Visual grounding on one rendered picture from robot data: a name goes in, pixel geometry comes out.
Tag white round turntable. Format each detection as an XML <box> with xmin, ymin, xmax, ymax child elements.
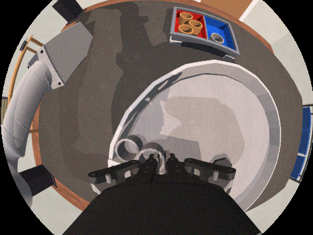
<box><xmin>108</xmin><ymin>60</ymin><xmax>281</xmax><ymax>212</ymax></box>

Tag bronze bushing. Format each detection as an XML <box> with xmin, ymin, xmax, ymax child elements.
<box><xmin>178</xmin><ymin>12</ymin><xmax>193</xmax><ymax>25</ymax></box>
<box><xmin>188</xmin><ymin>20</ymin><xmax>203</xmax><ymax>36</ymax></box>
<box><xmin>178</xmin><ymin>25</ymin><xmax>194</xmax><ymax>35</ymax></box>

